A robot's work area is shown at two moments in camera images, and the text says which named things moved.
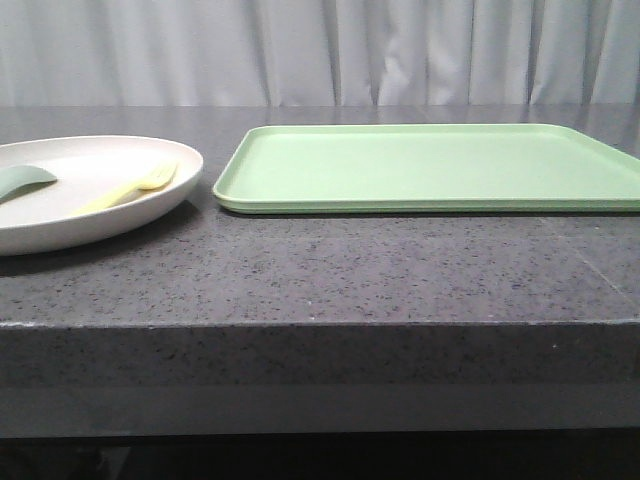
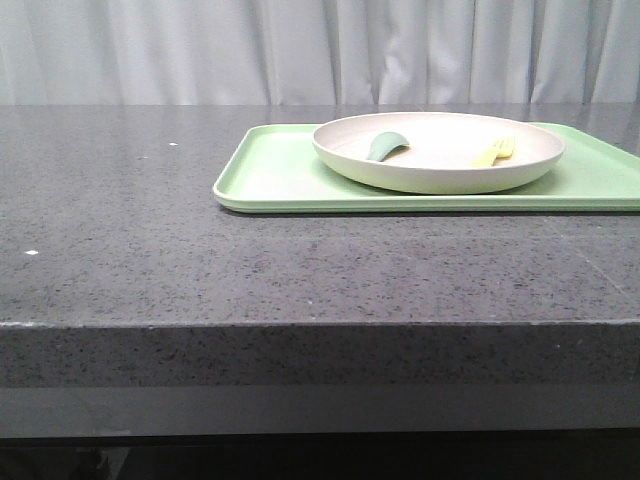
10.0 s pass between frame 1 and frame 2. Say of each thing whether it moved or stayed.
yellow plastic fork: moved
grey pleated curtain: stayed
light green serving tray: stayed
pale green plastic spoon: moved
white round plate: moved
